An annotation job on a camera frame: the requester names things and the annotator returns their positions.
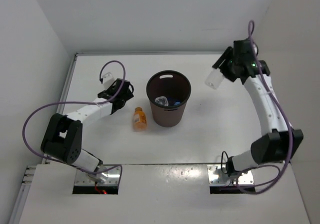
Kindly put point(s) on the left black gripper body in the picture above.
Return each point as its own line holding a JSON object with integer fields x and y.
{"x": 127, "y": 97}

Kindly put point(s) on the clear unlabelled plastic bottle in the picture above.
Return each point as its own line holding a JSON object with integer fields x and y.
{"x": 214, "y": 79}

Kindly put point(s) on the orange juice bottle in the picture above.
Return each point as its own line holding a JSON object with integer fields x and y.
{"x": 139, "y": 120}

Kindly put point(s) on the clear bottle white blue label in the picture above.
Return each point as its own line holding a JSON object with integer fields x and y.
{"x": 162, "y": 100}

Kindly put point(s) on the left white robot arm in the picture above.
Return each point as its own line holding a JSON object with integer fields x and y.
{"x": 64, "y": 133}

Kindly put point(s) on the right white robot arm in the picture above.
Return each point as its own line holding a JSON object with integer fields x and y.
{"x": 278, "y": 141}

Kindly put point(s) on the brown plastic bin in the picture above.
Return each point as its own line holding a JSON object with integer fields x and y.
{"x": 168, "y": 92}

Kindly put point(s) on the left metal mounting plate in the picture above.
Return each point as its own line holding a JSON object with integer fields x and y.
{"x": 110, "y": 176}

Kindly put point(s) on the metal mounting plate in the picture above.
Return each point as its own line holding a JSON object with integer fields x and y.
{"x": 110, "y": 176}
{"x": 217, "y": 178}

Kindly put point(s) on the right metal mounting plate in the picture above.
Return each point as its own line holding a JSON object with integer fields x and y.
{"x": 217, "y": 178}

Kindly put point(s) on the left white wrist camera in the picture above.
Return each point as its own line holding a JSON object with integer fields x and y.
{"x": 107, "y": 80}

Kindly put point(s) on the left aluminium rail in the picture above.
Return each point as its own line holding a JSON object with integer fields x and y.
{"x": 30, "y": 169}

